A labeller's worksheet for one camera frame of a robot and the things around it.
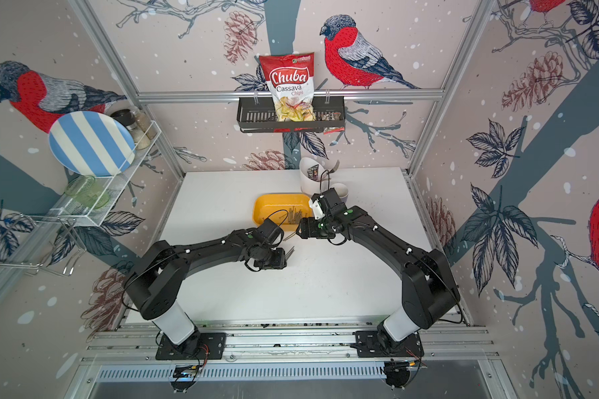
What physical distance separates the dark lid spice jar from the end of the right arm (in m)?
0.63

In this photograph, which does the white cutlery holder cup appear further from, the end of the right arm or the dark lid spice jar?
the dark lid spice jar

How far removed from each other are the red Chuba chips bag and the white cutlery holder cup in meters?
0.24

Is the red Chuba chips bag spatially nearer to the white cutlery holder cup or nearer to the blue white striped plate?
the white cutlery holder cup

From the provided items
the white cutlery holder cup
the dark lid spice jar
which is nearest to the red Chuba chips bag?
the white cutlery holder cup

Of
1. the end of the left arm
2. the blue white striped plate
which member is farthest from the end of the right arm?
the blue white striped plate

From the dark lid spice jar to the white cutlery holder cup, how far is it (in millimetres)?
612

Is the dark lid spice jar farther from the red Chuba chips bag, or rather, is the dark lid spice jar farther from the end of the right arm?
the end of the right arm

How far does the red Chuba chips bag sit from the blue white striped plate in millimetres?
513

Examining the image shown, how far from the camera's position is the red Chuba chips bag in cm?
81

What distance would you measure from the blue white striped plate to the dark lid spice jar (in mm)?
14

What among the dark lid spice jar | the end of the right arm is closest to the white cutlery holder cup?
the end of the right arm

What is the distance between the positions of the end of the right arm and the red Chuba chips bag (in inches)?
14.6

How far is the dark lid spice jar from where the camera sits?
31.7 inches

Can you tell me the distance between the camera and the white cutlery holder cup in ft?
3.51
